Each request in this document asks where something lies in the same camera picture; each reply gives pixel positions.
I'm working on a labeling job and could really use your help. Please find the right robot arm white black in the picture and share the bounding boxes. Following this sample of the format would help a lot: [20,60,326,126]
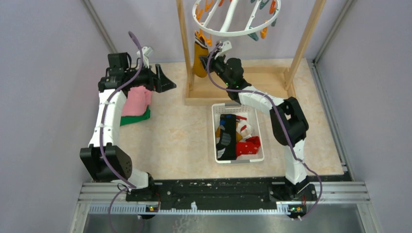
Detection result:
[199,55,309,200]

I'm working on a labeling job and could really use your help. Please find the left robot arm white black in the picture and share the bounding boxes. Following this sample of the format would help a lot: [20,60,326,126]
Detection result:
[80,52,176,201]

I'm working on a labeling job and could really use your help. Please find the green folded towel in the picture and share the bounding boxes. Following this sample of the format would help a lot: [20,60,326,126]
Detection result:
[120,106,151,126]

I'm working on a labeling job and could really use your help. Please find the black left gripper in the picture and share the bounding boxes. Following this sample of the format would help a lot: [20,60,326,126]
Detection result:
[124,60,175,93]

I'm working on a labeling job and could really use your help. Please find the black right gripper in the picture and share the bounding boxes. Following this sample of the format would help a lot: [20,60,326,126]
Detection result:
[198,51,231,87]

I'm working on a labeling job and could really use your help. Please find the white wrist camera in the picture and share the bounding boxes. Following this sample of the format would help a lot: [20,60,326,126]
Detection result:
[142,46,154,68]
[214,40,232,59]

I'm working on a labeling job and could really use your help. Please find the white round clip hanger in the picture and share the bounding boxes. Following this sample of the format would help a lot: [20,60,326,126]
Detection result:
[191,0,283,40]

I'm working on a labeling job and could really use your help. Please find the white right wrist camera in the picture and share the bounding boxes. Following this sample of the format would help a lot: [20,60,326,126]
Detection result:
[214,40,232,59]

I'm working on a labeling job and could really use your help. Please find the black sock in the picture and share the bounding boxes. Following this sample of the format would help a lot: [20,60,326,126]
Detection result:
[216,114,237,161]

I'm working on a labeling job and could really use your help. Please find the mustard yellow sock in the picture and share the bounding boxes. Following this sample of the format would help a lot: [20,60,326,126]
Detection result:
[192,31,209,78]
[215,127,243,143]

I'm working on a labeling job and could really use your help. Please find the aluminium rail frame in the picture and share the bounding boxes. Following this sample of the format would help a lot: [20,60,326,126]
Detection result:
[70,178,382,233]

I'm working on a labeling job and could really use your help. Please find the wooden hanger stand frame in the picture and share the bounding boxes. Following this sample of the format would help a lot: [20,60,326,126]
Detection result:
[176,0,325,107]

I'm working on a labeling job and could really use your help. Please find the white plastic basket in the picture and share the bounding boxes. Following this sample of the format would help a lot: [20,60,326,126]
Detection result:
[212,103,265,164]

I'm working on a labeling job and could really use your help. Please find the pink folded towel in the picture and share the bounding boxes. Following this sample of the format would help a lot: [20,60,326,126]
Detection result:
[121,86,153,117]

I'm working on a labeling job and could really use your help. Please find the red sock white cuff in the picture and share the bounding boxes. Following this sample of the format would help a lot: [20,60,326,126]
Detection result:
[235,115,247,122]

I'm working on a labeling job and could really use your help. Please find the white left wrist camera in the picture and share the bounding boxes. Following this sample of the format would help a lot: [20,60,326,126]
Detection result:
[142,46,154,68]

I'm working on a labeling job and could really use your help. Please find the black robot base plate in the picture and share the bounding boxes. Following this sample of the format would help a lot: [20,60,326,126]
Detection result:
[126,177,318,211]

